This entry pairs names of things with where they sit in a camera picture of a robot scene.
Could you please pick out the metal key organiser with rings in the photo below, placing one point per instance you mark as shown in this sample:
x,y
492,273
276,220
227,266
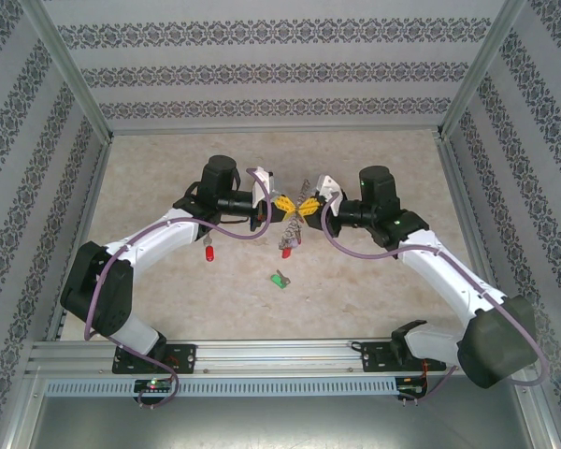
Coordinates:
x,y
290,236

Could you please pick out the key with green tag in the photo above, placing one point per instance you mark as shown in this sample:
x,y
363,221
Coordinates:
x,y
277,280

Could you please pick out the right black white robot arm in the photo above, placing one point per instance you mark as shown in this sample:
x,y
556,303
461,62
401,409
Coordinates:
x,y
449,271

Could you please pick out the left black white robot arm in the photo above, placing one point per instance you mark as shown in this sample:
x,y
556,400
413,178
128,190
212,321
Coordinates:
x,y
163,234

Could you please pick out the key with solid red tag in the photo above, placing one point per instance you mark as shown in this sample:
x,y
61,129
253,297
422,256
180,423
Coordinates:
x,y
209,253

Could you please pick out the grey metal panel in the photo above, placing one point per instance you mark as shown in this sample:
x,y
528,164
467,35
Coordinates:
x,y
280,423

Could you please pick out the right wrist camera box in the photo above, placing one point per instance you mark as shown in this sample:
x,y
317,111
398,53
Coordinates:
x,y
329,187

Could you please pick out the aluminium frame rail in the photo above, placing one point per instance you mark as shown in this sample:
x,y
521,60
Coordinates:
x,y
271,130
457,187
93,187

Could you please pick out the wide aluminium mounting rail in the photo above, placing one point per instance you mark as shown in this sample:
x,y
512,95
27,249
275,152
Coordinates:
x,y
271,357

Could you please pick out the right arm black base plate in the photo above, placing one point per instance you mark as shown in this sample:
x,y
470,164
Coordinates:
x,y
371,360

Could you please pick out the aluminium frame post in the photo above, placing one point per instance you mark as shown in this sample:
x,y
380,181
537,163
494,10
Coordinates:
x,y
70,70
480,70

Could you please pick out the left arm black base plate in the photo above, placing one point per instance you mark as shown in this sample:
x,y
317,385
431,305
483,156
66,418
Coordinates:
x,y
184,357

